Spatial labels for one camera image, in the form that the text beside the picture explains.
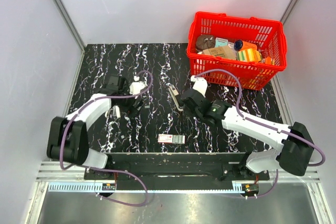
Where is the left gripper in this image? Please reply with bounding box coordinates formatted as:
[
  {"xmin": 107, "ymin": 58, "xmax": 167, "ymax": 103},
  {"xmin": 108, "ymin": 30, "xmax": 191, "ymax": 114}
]
[{"xmin": 117, "ymin": 84, "xmax": 145, "ymax": 119}]

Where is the white black stapler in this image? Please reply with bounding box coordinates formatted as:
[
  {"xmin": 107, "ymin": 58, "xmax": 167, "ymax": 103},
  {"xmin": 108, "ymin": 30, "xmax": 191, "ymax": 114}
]
[{"xmin": 169, "ymin": 85, "xmax": 184, "ymax": 112}]

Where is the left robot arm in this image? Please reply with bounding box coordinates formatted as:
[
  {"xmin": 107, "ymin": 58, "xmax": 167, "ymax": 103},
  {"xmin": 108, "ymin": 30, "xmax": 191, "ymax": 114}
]
[{"xmin": 46, "ymin": 76, "xmax": 148, "ymax": 180}]

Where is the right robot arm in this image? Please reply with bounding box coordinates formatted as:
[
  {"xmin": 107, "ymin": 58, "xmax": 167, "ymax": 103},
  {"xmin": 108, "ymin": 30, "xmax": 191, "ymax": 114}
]
[{"xmin": 181, "ymin": 89, "xmax": 313, "ymax": 180}]

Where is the staple box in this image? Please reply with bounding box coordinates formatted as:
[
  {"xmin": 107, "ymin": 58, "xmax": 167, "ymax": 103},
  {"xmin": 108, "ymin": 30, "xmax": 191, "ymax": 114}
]
[{"xmin": 158, "ymin": 134, "xmax": 185, "ymax": 144}]

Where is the brown round package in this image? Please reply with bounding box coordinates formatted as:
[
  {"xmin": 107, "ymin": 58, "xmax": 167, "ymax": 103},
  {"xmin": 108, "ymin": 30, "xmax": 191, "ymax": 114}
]
[{"xmin": 195, "ymin": 35, "xmax": 216, "ymax": 51}]

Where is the brown cardboard box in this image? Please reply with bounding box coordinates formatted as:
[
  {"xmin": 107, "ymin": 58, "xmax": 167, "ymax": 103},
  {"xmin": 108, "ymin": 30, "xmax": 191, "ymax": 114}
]
[{"xmin": 202, "ymin": 46, "xmax": 237, "ymax": 60}]

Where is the teal white card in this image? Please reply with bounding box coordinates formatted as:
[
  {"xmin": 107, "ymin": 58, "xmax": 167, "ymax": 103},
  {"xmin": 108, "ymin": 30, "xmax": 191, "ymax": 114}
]
[{"xmin": 215, "ymin": 37, "xmax": 228, "ymax": 47}]

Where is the orange bottle blue cap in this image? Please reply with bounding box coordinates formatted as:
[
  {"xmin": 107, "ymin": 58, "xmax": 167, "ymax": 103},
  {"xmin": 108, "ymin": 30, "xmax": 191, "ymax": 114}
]
[{"xmin": 234, "ymin": 40, "xmax": 258, "ymax": 51}]

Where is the green yellow box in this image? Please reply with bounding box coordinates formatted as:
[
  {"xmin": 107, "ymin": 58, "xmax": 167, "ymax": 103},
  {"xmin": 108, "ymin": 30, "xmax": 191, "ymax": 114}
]
[{"xmin": 237, "ymin": 48, "xmax": 262, "ymax": 62}]

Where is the red plastic basket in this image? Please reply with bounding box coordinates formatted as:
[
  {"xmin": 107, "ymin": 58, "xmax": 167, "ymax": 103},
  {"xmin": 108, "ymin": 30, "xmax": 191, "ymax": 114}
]
[{"xmin": 186, "ymin": 12, "xmax": 287, "ymax": 90}]

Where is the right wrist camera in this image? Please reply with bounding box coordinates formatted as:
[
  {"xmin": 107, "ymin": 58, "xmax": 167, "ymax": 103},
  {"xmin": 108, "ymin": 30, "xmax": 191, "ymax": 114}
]
[{"xmin": 191, "ymin": 75, "xmax": 208, "ymax": 97}]

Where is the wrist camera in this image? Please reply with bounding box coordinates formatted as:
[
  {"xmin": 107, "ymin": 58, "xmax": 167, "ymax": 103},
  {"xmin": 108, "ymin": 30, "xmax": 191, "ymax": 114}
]
[
  {"xmin": 129, "ymin": 76, "xmax": 147, "ymax": 95},
  {"xmin": 191, "ymin": 75, "xmax": 208, "ymax": 97}
]

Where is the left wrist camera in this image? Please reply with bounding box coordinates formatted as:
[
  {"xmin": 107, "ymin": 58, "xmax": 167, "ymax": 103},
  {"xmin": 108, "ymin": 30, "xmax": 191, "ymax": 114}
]
[{"xmin": 129, "ymin": 76, "xmax": 147, "ymax": 95}]

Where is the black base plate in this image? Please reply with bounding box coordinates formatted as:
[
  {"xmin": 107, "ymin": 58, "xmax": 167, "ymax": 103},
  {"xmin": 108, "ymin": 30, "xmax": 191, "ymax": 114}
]
[{"xmin": 83, "ymin": 152, "xmax": 271, "ymax": 183}]

